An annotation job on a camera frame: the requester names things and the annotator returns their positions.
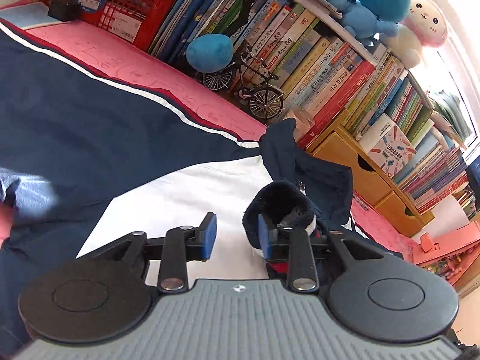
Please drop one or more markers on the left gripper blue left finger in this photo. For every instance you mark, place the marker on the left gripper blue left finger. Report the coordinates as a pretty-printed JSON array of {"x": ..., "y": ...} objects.
[{"x": 178, "y": 247}]

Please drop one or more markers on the clear plastic jar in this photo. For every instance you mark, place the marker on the clear plastic jar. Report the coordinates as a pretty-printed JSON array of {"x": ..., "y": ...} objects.
[{"x": 303, "y": 120}]

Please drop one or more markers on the pink triangular toy house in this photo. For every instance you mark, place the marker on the pink triangular toy house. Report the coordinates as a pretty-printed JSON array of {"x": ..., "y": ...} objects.
[{"x": 450, "y": 255}]

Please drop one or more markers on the white paper cup holder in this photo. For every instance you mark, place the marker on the white paper cup holder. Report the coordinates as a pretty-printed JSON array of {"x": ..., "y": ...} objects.
[{"x": 447, "y": 217}]

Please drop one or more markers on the small black box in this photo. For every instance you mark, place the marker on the small black box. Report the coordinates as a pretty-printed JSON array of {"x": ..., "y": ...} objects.
[{"x": 64, "y": 10}]

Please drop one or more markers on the stack of green-blue papers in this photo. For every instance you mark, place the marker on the stack of green-blue papers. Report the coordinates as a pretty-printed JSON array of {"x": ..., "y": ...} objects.
[{"x": 452, "y": 109}]

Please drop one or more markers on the row of blue thin books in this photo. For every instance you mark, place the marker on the row of blue thin books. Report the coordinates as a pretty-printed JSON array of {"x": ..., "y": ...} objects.
[{"x": 190, "y": 19}]

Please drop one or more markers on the white colourful card box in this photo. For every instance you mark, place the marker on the white colourful card box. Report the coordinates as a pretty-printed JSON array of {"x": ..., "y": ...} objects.
[{"x": 387, "y": 146}]

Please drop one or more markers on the large blue plush toy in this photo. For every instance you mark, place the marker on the large blue plush toy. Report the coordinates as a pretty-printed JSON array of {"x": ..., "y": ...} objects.
[{"x": 361, "y": 18}]

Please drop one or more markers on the wooden drawer shelf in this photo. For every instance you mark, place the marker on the wooden drawer shelf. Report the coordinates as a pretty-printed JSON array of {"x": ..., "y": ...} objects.
[{"x": 335, "y": 144}]

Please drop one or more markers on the middle row of books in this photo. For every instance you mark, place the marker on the middle row of books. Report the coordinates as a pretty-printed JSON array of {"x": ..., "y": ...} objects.
[{"x": 319, "y": 65}]

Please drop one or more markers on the pink desk mat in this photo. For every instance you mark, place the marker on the pink desk mat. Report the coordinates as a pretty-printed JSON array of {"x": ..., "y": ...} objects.
[{"x": 116, "y": 59}]

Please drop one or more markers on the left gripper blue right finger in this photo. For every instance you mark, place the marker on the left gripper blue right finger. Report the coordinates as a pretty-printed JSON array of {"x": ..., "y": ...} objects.
[{"x": 307, "y": 258}]

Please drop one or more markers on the white navy zip jacket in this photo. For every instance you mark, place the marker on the white navy zip jacket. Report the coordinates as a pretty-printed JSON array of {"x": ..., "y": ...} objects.
[{"x": 87, "y": 159}]

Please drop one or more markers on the miniature black bicycle model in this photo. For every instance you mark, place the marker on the miniature black bicycle model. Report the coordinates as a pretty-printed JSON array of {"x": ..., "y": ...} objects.
[{"x": 264, "y": 101}]

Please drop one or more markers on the light blue notebook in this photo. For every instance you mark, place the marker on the light blue notebook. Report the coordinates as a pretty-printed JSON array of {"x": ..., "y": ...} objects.
[{"x": 29, "y": 16}]

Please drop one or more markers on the pink white bunny plush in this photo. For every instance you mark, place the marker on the pink white bunny plush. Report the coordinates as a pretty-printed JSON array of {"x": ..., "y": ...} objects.
[{"x": 424, "y": 26}]

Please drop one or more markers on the right shelf row of books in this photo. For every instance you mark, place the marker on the right shelf row of books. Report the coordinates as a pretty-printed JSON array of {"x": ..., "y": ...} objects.
[{"x": 438, "y": 168}]

